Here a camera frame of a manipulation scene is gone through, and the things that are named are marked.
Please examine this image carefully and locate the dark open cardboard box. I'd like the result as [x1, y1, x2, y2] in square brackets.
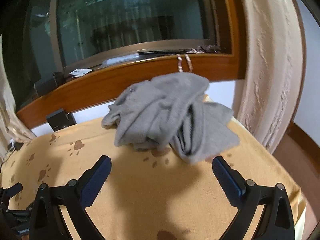
[46, 109, 77, 132]

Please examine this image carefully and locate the pink ribbon loop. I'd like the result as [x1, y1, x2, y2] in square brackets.
[177, 53, 193, 73]

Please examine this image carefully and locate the white paper card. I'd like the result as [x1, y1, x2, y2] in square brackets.
[69, 68, 94, 77]

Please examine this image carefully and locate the wooden window sill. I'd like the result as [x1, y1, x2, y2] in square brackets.
[16, 0, 247, 130]

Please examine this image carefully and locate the cream embossed curtain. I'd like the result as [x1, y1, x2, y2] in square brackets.
[234, 0, 307, 153]

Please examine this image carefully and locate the yellow paw print blanket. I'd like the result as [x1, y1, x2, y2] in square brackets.
[0, 116, 307, 240]

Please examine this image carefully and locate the cream pleated curtain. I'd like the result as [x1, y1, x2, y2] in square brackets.
[0, 62, 38, 155]

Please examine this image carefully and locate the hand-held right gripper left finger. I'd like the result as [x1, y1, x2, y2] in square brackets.
[29, 155, 112, 240]

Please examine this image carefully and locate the window glass pane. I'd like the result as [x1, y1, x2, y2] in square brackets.
[0, 0, 218, 105]

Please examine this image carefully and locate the black power adapter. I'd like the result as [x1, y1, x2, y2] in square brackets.
[7, 140, 23, 153]

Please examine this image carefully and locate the dark grey box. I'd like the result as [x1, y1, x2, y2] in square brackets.
[34, 72, 65, 98]

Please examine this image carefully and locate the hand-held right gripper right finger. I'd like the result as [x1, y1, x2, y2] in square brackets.
[212, 156, 295, 240]

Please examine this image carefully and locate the grey knit sweater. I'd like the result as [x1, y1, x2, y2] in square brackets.
[101, 72, 241, 165]

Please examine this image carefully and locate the black flat bar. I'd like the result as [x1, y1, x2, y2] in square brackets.
[138, 49, 187, 55]

